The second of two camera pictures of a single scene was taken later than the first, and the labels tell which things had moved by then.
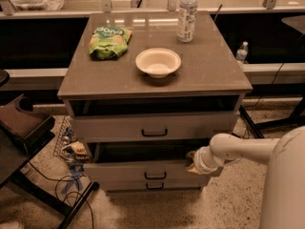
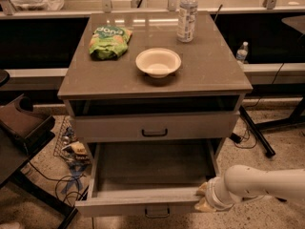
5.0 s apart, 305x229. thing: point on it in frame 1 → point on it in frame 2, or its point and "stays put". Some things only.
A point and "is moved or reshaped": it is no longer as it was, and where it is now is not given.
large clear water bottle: [188, 14] stays put
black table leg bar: [252, 125] stays put
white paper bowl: [158, 62] stays put
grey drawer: [161, 126] stays put
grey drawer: [140, 160] is moved or reshaped
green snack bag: [109, 42] stays put
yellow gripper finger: [192, 155] → [204, 187]
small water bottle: [242, 52] stays put
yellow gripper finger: [193, 170] → [203, 205]
